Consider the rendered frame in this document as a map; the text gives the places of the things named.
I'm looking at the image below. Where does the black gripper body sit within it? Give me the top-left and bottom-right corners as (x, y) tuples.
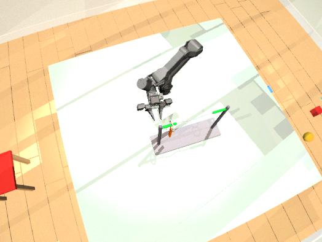
(136, 90), (173, 111)

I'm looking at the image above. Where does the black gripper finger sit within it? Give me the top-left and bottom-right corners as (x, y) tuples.
(159, 104), (165, 119)
(145, 107), (155, 121)

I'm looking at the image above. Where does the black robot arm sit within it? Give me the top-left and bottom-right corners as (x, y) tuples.
(136, 39), (203, 104)

